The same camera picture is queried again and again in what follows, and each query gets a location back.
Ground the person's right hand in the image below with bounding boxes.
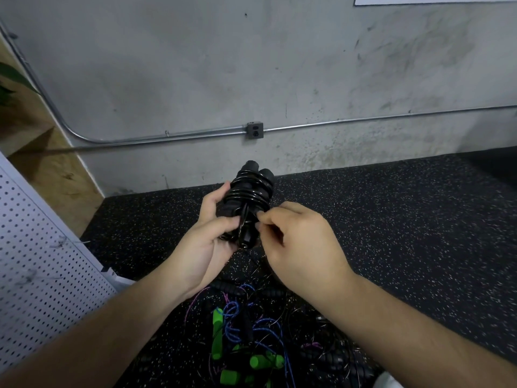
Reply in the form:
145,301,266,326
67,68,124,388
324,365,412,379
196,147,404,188
255,201,358,302

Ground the person's left hand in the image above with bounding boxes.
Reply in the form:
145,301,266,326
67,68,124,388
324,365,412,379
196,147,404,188
164,182,242,297

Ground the black foam-handled jump rope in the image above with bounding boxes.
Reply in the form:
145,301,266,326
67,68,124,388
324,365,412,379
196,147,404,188
215,160,277,250

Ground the pile of jump ropes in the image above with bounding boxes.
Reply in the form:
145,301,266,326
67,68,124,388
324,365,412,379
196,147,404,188
181,271,381,388

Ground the white pegboard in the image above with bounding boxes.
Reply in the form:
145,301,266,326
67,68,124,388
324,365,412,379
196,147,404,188
0,153,130,372

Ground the person's right forearm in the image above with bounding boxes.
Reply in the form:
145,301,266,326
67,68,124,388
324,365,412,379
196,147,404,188
327,271,517,388

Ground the person's left forearm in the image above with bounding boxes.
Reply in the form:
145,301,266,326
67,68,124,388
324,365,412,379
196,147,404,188
0,266,191,388

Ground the white pegboard stand foot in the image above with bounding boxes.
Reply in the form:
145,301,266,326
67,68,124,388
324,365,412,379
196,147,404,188
95,262,134,288

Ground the metal conduit pipe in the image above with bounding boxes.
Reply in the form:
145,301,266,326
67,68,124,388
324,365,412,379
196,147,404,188
0,20,517,147

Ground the white right shoe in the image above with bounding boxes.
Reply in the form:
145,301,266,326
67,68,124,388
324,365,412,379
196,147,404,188
373,372,405,388

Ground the green potted plant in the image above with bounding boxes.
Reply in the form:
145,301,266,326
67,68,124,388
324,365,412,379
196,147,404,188
0,62,37,106

